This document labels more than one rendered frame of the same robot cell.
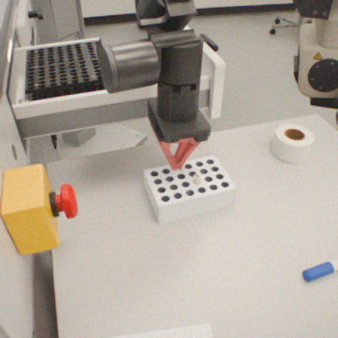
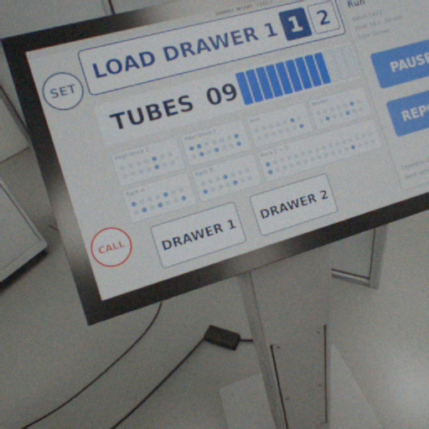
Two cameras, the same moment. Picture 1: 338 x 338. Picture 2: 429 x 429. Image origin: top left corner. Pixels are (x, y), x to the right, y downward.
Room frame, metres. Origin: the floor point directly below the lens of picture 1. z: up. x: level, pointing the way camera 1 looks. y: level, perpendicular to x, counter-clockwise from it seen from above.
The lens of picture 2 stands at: (1.23, 0.20, 1.24)
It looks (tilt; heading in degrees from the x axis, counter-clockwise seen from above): 38 degrees down; 48
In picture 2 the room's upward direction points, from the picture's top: 11 degrees counter-clockwise
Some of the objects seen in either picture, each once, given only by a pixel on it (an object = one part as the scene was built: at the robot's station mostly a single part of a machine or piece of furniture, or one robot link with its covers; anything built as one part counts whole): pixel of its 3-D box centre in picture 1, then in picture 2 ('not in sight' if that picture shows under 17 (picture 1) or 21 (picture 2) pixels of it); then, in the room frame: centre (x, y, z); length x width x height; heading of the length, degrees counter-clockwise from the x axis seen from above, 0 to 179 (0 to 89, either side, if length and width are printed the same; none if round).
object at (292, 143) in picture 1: (292, 142); not in sight; (0.51, -0.23, 0.78); 0.07 x 0.07 x 0.04
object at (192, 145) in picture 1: (174, 139); not in sight; (0.42, -0.01, 0.85); 0.07 x 0.07 x 0.09; 17
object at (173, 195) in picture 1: (188, 187); not in sight; (0.39, -0.03, 0.78); 0.12 x 0.08 x 0.04; 108
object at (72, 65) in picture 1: (90, 75); not in sight; (0.61, 0.15, 0.87); 0.22 x 0.18 x 0.06; 107
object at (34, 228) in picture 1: (34, 208); not in sight; (0.26, 0.15, 0.88); 0.07 x 0.05 x 0.07; 17
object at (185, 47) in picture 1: (175, 58); not in sight; (0.42, -0.01, 0.98); 0.07 x 0.06 x 0.07; 115
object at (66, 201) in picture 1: (63, 202); not in sight; (0.27, 0.12, 0.88); 0.04 x 0.03 x 0.04; 17
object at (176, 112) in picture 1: (177, 100); not in sight; (0.42, -0.01, 0.92); 0.10 x 0.07 x 0.07; 17
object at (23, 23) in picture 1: (27, 28); not in sight; (0.87, 0.36, 0.87); 0.29 x 0.02 x 0.11; 17
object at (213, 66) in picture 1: (189, 59); not in sight; (0.67, -0.04, 0.87); 0.29 x 0.02 x 0.11; 17
